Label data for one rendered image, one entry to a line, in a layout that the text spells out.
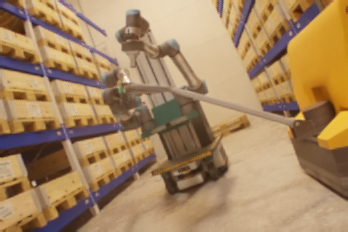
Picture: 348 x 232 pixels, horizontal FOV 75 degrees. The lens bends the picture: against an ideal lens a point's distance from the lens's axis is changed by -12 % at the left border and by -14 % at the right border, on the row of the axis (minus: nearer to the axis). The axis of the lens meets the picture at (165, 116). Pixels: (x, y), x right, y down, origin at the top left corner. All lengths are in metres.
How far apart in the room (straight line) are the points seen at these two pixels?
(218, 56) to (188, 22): 1.29
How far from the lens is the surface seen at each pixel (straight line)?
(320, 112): 1.51
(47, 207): 2.62
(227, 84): 7.04
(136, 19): 1.57
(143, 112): 2.70
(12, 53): 3.25
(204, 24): 7.40
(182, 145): 2.85
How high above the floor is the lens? 0.64
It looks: 3 degrees up
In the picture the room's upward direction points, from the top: 23 degrees counter-clockwise
